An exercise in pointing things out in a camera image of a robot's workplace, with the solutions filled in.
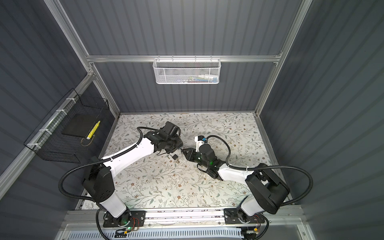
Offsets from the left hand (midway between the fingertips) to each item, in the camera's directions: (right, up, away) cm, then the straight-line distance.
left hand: (183, 143), depth 85 cm
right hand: (+1, -4, -3) cm, 5 cm away
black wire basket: (-57, +3, -21) cm, 61 cm away
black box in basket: (-53, +11, -9) cm, 54 cm away
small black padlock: (-6, -10, +11) cm, 16 cm away
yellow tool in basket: (-44, +8, -12) cm, 46 cm away
